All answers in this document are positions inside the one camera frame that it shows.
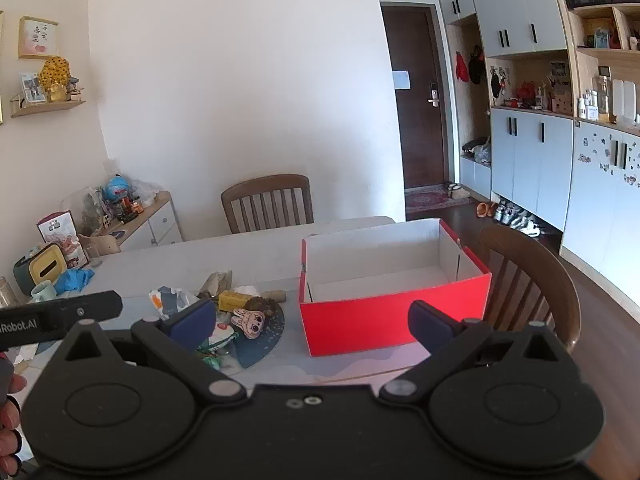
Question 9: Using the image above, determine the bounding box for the small photo frame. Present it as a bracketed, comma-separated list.
[20, 73, 42, 104]

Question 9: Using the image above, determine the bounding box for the yellow orange plush toy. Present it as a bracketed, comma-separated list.
[218, 290, 250, 311]

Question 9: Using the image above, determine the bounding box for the golden flower ornament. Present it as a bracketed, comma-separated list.
[39, 57, 72, 103]

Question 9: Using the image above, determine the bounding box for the white upper wall cabinet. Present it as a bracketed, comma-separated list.
[437, 0, 572, 59]

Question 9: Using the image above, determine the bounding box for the low white bench cabinet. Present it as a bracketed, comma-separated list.
[459, 152, 493, 202]

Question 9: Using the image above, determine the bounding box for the white cabinet with stickers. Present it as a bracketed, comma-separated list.
[559, 119, 640, 307]

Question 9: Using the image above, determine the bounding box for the person's left hand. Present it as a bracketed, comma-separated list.
[0, 352, 28, 478]

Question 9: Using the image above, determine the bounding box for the white drawer cabinet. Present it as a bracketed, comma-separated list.
[107, 191, 183, 253]

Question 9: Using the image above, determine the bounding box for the black hanging bag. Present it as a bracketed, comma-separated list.
[467, 45, 486, 86]

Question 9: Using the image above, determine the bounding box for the framed wall picture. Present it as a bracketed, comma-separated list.
[19, 16, 60, 59]

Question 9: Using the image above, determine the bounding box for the glass jar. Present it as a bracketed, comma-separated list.
[0, 276, 23, 309]

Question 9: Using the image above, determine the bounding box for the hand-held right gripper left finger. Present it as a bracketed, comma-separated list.
[50, 299, 248, 403]

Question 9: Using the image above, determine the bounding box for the brown entrance door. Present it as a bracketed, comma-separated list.
[381, 2, 450, 191]

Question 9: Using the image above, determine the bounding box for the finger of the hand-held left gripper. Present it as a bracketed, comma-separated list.
[0, 290, 124, 352]

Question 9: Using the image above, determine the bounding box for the wooden slat-back chair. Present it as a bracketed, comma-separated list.
[221, 174, 315, 235]
[478, 224, 582, 356]

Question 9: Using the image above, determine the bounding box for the red and white carton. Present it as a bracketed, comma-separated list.
[37, 210, 90, 268]

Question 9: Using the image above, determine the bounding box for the wooden wall shelf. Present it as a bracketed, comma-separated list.
[11, 94, 87, 119]

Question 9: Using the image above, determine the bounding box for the pink bunny plush keychain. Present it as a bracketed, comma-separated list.
[231, 308, 266, 341]

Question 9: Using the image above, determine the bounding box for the brown fluffy toy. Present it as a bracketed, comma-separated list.
[244, 296, 278, 318]

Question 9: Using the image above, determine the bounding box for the beige paper bag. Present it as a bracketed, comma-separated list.
[199, 270, 234, 299]

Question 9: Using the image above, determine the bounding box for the white cabinet with black handles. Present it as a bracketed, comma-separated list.
[490, 106, 574, 257]

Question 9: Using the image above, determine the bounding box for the blue round toy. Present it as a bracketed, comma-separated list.
[102, 174, 131, 202]

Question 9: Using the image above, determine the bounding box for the dark blue round placemat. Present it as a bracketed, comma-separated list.
[234, 302, 286, 370]

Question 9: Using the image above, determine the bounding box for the patterned red rug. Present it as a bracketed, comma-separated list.
[404, 185, 474, 215]

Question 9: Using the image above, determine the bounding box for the wooden open shelf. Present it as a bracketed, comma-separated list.
[569, 4, 640, 55]

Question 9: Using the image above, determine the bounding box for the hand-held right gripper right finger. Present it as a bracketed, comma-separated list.
[380, 300, 576, 403]

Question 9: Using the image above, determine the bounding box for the red cardboard box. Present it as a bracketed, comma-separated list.
[299, 218, 492, 358]

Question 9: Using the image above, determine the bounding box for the yellow and grey tissue box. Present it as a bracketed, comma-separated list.
[14, 243, 69, 296]

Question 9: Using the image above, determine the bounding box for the row of shoes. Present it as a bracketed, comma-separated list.
[492, 199, 547, 239]

